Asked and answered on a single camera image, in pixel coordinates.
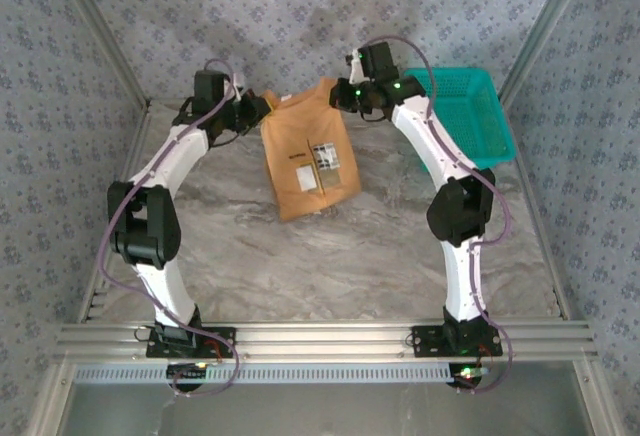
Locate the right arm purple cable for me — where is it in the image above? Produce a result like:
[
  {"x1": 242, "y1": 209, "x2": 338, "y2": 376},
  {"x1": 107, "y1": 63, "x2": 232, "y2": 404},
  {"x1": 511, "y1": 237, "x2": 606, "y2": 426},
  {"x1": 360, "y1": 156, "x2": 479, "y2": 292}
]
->
[{"x1": 372, "y1": 35, "x2": 516, "y2": 397}]

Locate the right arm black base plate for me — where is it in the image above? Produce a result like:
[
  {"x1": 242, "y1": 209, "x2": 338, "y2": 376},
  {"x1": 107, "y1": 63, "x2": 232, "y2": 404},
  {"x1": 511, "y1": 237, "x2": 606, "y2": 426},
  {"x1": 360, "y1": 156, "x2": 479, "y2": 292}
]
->
[{"x1": 410, "y1": 325, "x2": 504, "y2": 359}]

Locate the short aluminium frame leg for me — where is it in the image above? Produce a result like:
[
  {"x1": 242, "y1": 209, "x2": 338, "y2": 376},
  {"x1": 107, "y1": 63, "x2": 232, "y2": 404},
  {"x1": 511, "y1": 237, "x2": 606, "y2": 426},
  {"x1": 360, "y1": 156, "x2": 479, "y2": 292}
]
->
[
  {"x1": 27, "y1": 360, "x2": 76, "y2": 436},
  {"x1": 572, "y1": 359, "x2": 624, "y2": 436}
]

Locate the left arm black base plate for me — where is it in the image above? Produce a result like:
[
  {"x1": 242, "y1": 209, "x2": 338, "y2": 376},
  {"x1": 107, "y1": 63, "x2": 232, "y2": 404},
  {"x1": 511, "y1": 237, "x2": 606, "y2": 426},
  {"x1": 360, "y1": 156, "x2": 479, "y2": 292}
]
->
[{"x1": 145, "y1": 325, "x2": 237, "y2": 359}]

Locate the aluminium frame post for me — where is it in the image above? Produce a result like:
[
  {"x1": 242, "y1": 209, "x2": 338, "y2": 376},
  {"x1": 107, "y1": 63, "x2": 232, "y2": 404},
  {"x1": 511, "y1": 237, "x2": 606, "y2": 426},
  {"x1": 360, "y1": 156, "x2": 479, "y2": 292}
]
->
[
  {"x1": 497, "y1": 0, "x2": 601, "y2": 107},
  {"x1": 49, "y1": 0, "x2": 154, "y2": 110}
]

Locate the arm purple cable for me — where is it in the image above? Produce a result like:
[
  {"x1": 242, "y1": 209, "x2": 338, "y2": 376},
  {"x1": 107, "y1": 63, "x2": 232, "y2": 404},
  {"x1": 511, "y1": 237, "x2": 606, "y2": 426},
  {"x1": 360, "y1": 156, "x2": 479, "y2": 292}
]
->
[
  {"x1": 372, "y1": 35, "x2": 516, "y2": 397},
  {"x1": 98, "y1": 58, "x2": 242, "y2": 398}
]

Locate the black controller board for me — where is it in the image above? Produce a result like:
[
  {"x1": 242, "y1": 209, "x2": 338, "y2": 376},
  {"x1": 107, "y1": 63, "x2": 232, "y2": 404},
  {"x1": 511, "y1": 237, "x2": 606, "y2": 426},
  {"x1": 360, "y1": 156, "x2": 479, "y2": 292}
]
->
[
  {"x1": 167, "y1": 363, "x2": 209, "y2": 392},
  {"x1": 447, "y1": 363, "x2": 489, "y2": 390}
]

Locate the grey slotted cable duct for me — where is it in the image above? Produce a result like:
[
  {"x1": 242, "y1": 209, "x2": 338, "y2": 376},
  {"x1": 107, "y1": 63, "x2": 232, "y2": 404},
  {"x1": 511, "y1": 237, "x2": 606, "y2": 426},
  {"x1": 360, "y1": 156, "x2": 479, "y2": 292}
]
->
[{"x1": 74, "y1": 363, "x2": 451, "y2": 385}]

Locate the tan inside-out t-shirt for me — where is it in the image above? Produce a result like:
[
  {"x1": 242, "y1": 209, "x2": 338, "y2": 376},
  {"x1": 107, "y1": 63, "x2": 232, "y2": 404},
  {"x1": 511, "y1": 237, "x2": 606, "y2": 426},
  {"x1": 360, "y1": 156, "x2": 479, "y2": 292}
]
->
[{"x1": 259, "y1": 77, "x2": 362, "y2": 222}]

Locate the teal plastic basket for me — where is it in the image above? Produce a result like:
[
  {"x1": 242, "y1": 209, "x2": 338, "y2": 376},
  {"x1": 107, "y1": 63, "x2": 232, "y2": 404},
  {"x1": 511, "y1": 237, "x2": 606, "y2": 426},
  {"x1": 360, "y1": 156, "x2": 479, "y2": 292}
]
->
[{"x1": 403, "y1": 68, "x2": 517, "y2": 172}]

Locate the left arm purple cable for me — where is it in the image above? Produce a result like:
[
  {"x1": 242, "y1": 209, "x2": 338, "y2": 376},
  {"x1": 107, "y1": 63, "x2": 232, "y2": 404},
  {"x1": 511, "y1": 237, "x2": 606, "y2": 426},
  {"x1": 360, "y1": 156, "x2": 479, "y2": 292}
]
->
[{"x1": 98, "y1": 58, "x2": 242, "y2": 398}]

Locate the aluminium table side rail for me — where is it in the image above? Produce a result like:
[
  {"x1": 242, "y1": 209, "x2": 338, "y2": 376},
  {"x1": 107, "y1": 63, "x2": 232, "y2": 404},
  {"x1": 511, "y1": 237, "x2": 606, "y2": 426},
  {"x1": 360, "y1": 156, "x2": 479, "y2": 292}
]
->
[
  {"x1": 77, "y1": 100, "x2": 154, "y2": 327},
  {"x1": 499, "y1": 100, "x2": 571, "y2": 321}
]

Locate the aluminium mounting rail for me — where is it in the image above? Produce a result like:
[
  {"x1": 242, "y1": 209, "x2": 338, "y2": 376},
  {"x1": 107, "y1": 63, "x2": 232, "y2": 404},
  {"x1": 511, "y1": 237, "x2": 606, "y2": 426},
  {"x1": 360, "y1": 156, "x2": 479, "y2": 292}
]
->
[{"x1": 54, "y1": 322, "x2": 599, "y2": 363}]

